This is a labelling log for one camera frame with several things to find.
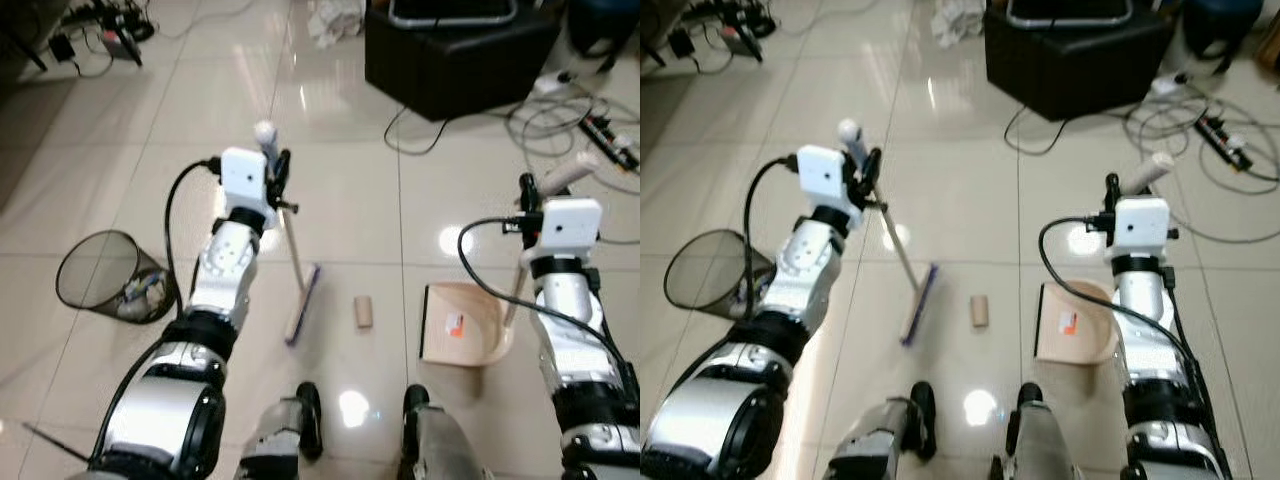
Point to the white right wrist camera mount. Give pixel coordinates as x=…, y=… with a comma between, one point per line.
x=570, y=225
x=1142, y=225

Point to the dark blue round stool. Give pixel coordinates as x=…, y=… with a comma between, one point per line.
x=605, y=22
x=1222, y=22

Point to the robot leg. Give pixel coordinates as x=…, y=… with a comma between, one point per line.
x=440, y=445
x=280, y=440
x=885, y=440
x=1035, y=445

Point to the brown cardboard tube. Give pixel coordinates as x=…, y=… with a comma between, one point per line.
x=979, y=312
x=363, y=312

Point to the broom with purple bristles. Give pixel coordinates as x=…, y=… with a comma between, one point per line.
x=918, y=305
x=302, y=305

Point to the crumpled white cloth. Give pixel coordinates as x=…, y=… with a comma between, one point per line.
x=958, y=22
x=335, y=22

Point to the thin dark rod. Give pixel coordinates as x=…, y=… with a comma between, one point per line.
x=55, y=442

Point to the white power adapter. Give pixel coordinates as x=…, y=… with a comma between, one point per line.
x=553, y=83

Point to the robot right leg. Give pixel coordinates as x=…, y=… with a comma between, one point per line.
x=440, y=445
x=1035, y=445

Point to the black leather ottoman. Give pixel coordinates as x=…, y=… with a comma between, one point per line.
x=450, y=65
x=1070, y=65

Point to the robot left leg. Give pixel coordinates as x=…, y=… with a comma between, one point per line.
x=280, y=440
x=885, y=440

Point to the black power strip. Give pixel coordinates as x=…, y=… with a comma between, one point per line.
x=1224, y=142
x=608, y=142

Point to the white trash in basket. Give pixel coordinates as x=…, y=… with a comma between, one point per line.
x=140, y=298
x=752, y=292

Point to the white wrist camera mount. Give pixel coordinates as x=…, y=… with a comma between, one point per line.
x=243, y=178
x=570, y=225
x=822, y=176
x=1142, y=225

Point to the grey-rimmed tray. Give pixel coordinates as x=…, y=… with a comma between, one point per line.
x=452, y=20
x=1068, y=20

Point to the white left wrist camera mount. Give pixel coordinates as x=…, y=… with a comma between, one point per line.
x=822, y=176
x=243, y=178

